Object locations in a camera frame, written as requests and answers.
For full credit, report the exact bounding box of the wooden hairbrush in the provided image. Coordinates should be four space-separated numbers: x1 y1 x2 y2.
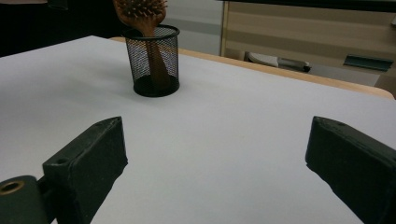
112 0 172 90

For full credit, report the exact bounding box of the black mesh pen holder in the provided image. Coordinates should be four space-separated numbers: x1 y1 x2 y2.
124 24 181 98

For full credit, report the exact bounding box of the grey-green desk tray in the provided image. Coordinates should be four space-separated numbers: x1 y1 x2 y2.
343 54 394 73

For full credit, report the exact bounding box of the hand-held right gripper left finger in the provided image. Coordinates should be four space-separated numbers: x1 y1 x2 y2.
42 116 129 224

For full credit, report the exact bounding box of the black curtain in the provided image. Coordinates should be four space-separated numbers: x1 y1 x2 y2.
0 0 125 58

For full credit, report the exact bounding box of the light wooden office desk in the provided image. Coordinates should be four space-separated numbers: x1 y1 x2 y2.
219 0 396 100

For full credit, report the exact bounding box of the white wheeled chair base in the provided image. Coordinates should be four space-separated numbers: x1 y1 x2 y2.
247 51 312 73

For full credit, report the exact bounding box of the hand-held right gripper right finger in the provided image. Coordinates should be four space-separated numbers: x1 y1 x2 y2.
304 116 396 224

